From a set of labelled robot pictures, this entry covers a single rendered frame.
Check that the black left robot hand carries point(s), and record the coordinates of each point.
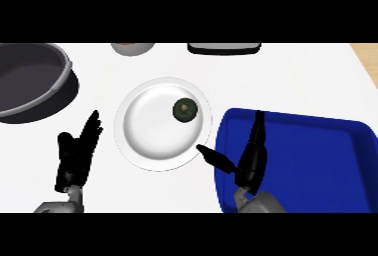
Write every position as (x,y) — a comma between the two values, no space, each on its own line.
(74,156)

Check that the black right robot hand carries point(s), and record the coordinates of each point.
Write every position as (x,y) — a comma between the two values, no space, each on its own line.
(252,160)

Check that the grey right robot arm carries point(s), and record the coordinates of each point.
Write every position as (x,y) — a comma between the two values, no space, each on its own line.
(258,201)

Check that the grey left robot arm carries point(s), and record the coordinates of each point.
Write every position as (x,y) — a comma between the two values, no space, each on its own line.
(60,203)

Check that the blue tray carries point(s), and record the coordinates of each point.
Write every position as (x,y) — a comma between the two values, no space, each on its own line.
(314,166)

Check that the white round plate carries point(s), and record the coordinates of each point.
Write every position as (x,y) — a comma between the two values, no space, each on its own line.
(152,133)

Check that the dark green squash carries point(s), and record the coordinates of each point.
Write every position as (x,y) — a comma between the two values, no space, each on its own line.
(184,110)

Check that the dark grey pot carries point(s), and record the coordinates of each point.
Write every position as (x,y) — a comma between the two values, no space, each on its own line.
(29,80)

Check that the grey bowl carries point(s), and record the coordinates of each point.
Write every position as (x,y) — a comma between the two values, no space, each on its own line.
(131,49)

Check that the pale wooden board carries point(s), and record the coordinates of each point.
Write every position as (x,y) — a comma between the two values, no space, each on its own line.
(367,56)

